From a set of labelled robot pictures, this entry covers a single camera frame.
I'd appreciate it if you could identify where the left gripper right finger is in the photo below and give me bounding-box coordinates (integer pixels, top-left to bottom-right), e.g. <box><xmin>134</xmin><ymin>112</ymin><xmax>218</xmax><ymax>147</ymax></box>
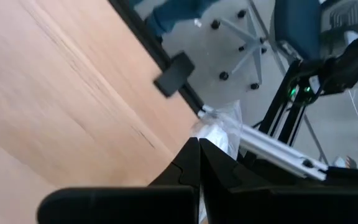
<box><xmin>199</xmin><ymin>138</ymin><xmax>275</xmax><ymax>192</ymax></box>

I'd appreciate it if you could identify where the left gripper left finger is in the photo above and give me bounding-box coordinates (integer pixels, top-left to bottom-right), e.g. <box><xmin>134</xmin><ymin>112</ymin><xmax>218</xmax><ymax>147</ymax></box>
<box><xmin>149</xmin><ymin>137</ymin><xmax>201</xmax><ymax>188</ymax></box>

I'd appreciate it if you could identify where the clear bag of cotton balls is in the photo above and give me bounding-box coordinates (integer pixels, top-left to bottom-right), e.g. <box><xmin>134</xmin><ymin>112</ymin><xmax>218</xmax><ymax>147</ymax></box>
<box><xmin>191</xmin><ymin>100</ymin><xmax>244</xmax><ymax>224</ymax></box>

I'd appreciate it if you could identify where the silver aluminium bar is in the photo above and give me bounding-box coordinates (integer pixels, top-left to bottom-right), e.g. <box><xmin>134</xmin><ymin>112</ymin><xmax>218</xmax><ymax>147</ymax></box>
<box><xmin>197</xmin><ymin>105</ymin><xmax>329</xmax><ymax>182</ymax></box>

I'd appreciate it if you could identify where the black table clamp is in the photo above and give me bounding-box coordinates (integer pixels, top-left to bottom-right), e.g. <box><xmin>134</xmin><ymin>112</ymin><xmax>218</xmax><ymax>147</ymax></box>
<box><xmin>153</xmin><ymin>51</ymin><xmax>196</xmax><ymax>98</ymax></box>

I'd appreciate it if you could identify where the person's leg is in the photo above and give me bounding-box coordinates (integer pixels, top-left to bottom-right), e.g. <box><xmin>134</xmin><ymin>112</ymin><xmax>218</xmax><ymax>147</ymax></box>
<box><xmin>128</xmin><ymin>0</ymin><xmax>219</xmax><ymax>37</ymax></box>

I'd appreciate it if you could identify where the blue seat office chair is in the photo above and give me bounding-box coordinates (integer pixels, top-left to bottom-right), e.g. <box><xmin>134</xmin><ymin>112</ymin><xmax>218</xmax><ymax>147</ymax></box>
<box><xmin>210</xmin><ymin>0</ymin><xmax>322</xmax><ymax>91</ymax></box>

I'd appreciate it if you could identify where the grey vented case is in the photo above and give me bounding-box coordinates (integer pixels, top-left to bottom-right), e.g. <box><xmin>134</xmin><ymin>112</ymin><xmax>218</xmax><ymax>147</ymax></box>
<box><xmin>320</xmin><ymin>0</ymin><xmax>358</xmax><ymax>34</ymax></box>

